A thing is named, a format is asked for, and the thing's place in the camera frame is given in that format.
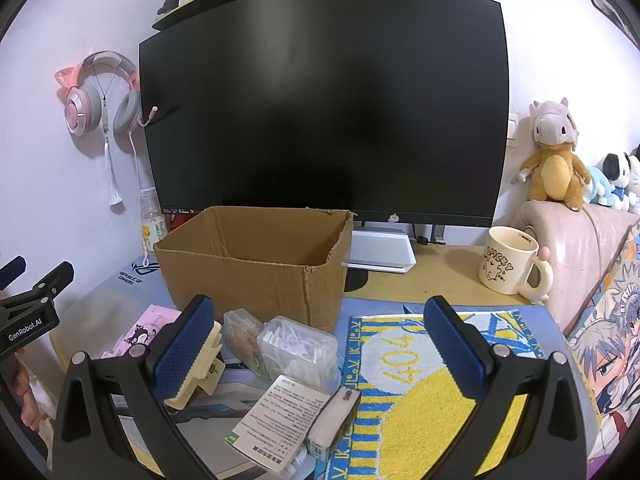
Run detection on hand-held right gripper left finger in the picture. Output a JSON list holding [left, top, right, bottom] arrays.
[[52, 294, 216, 480]]

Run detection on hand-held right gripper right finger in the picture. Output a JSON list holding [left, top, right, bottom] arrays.
[[423, 296, 587, 480]]

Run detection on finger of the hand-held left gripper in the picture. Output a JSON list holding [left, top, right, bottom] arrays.
[[20, 261, 75, 306], [0, 255, 27, 291]]

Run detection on cream hair claw clip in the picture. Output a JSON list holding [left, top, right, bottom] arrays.
[[164, 321, 224, 409]]

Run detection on pink cartoon package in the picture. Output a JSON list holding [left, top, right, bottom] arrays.
[[101, 304, 182, 361]]

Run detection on brown cardboard box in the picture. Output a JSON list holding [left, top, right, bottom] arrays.
[[153, 205, 358, 333]]

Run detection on white and green paper box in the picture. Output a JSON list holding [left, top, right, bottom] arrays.
[[230, 375, 327, 473]]

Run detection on small grey-topped box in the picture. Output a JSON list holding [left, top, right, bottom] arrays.
[[305, 386, 362, 461]]

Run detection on person's left hand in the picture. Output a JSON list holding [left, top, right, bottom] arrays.
[[12, 352, 57, 433]]

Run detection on small clear plastic box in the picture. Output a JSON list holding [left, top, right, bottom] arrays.
[[222, 309, 266, 378]]

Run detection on anime printed desk mat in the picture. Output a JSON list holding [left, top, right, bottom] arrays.
[[50, 255, 571, 480]]

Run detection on yellow and blue towel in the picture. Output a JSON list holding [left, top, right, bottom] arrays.
[[325, 308, 551, 480]]

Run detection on cream cartoon mug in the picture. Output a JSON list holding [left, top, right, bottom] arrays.
[[477, 226, 555, 303]]

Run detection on clear spray bottle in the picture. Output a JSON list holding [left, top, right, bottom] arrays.
[[139, 186, 168, 251]]

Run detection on clear cotton swab box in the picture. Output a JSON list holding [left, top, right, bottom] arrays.
[[256, 316, 340, 395]]

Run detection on grey monitor stand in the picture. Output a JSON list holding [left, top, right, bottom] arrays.
[[412, 222, 447, 247]]

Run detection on dark round pad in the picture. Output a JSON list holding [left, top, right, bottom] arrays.
[[344, 266, 373, 293]]

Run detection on white flat console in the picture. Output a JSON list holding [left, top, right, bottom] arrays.
[[347, 227, 417, 275]]

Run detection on red box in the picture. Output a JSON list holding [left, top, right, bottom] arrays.
[[161, 205, 202, 228]]

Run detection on anime printed blanket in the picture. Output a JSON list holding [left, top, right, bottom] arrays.
[[567, 225, 640, 466]]

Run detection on pink padded sofa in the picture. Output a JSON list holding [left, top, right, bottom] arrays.
[[515, 200, 640, 336]]

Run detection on pink cat-ear headphones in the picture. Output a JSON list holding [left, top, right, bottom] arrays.
[[54, 51, 161, 267]]

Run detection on orange plush toy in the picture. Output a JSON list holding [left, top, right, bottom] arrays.
[[510, 97, 591, 211]]

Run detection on blue plush toy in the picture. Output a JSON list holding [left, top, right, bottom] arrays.
[[582, 165, 631, 208]]

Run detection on black and white plush toy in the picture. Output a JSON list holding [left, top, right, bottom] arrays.
[[597, 152, 640, 196]]

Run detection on black computer monitor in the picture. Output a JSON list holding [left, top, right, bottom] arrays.
[[138, 0, 510, 226]]

